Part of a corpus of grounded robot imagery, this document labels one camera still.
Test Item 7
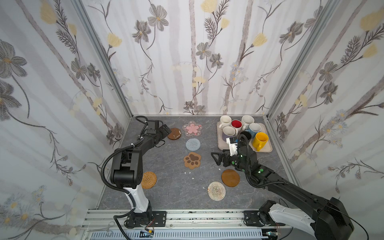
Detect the rattan woven round coaster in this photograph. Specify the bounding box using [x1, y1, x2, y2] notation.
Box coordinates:
[141, 172, 157, 190]

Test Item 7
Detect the white mug red inside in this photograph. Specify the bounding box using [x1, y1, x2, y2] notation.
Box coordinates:
[231, 120, 243, 135]

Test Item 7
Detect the grey round felt coaster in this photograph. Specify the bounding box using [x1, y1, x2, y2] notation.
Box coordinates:
[186, 139, 201, 152]

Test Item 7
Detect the yellow mug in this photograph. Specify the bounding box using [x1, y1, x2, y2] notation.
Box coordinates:
[252, 132, 269, 152]

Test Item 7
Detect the woven multicolour round coaster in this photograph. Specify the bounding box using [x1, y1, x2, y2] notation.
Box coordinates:
[207, 182, 226, 201]

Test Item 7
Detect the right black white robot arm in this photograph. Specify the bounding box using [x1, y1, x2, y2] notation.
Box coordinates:
[211, 146, 355, 240]

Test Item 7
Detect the beige serving tray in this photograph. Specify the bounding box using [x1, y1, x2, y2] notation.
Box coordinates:
[217, 122, 273, 153]

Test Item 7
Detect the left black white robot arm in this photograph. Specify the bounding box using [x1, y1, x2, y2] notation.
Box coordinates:
[100, 116, 171, 240]

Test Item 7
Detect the blue mug white inside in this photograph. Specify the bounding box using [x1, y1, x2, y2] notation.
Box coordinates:
[246, 123, 262, 138]

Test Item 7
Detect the black mug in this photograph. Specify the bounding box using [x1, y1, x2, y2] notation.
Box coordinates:
[240, 131, 252, 140]

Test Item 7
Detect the pink flower coaster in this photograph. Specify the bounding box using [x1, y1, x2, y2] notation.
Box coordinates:
[183, 121, 203, 137]

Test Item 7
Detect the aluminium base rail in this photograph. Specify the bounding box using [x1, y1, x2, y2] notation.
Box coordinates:
[81, 209, 301, 240]

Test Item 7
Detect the lavender mug white inside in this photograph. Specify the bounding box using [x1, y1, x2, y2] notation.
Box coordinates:
[222, 126, 237, 142]

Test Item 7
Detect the white slotted cable duct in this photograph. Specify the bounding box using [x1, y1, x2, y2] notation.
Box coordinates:
[89, 229, 268, 240]

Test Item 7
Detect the white mug back right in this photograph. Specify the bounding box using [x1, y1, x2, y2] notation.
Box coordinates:
[241, 115, 255, 130]

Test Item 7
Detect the brown paw print coaster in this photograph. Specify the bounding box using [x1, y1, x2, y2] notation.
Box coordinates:
[183, 152, 202, 170]

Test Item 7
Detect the dark brown round coaster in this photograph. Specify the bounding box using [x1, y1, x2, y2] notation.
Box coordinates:
[168, 128, 182, 140]

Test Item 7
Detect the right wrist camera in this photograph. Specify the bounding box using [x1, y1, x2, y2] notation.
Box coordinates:
[226, 137, 239, 157]

